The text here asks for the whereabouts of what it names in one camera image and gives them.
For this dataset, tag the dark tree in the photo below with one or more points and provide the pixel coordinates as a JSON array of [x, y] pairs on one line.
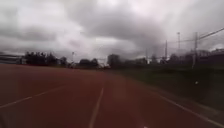
[[113, 61]]

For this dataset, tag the clump of dark trees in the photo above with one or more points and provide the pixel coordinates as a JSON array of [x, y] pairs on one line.
[[87, 63]]

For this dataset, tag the red running track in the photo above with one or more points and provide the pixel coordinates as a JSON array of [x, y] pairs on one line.
[[126, 106]]

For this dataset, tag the utility pole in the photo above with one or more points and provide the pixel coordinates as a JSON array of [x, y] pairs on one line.
[[165, 50], [195, 50]]

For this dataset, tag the grass bank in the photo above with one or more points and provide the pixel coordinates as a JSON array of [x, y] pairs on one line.
[[173, 81]]

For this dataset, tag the tall thin pole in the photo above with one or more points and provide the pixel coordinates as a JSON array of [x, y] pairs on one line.
[[178, 43]]

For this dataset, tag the row of dark trees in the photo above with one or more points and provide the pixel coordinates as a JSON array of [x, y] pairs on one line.
[[40, 59]]

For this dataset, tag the long low building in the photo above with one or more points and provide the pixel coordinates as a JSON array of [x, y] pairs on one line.
[[10, 59]]

